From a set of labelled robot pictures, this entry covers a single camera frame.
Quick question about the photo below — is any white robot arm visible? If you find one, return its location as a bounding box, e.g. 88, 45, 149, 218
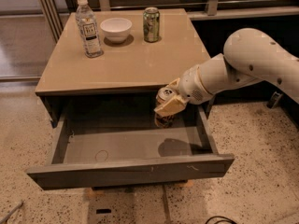
155, 28, 299, 117

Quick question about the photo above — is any grey cabinet with tan top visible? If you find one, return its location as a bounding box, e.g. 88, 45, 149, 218
36, 8, 210, 121

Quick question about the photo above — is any clear plastic water bottle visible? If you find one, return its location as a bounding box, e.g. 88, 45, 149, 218
75, 0, 104, 58

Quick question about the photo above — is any black cable on floor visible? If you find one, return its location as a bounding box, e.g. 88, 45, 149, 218
204, 215, 239, 224

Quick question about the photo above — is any white ceramic bowl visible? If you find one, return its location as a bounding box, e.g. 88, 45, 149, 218
100, 18, 132, 43

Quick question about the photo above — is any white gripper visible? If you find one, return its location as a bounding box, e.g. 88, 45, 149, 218
154, 65, 213, 117

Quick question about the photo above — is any small dark floor object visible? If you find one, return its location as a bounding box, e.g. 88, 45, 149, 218
266, 91, 283, 109

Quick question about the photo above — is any grey rod on floor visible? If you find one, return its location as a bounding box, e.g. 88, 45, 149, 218
0, 201, 24, 224

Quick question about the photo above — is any green soda can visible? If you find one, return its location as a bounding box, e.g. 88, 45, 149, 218
143, 7, 160, 43

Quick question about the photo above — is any open grey top drawer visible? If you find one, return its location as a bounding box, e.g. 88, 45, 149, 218
26, 107, 235, 189

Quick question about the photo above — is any orange soda can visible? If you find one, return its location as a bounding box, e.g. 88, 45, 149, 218
154, 87, 176, 128

